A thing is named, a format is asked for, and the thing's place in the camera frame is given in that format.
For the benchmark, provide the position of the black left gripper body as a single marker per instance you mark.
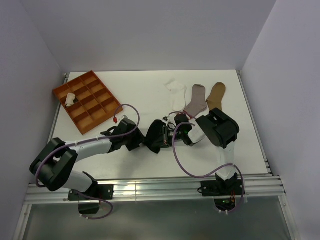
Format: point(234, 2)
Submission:
point(129, 140)

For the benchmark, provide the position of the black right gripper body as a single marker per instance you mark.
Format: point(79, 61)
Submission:
point(167, 136)

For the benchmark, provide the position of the black sock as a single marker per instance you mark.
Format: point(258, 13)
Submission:
point(154, 139)

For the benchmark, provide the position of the white sock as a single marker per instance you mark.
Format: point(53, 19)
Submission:
point(177, 94)

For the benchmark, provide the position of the cream brown striped sock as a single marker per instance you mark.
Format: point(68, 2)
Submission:
point(71, 99)

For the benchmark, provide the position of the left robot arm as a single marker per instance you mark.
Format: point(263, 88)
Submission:
point(54, 166)

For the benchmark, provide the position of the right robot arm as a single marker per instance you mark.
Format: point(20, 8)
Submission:
point(222, 131)

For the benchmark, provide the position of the grey sock red stripes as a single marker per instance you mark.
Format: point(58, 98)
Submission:
point(198, 101)

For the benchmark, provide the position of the tan brown sock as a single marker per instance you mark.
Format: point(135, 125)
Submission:
point(215, 98)

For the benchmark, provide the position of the orange compartment tray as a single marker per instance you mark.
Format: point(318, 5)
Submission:
point(96, 103)

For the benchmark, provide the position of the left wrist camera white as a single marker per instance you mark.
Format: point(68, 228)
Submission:
point(117, 120)

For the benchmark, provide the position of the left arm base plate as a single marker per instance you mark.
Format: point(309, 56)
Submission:
point(97, 192)

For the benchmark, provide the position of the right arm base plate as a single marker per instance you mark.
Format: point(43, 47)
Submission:
point(221, 188)

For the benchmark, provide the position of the aluminium frame rail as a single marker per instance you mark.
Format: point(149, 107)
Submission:
point(169, 189)

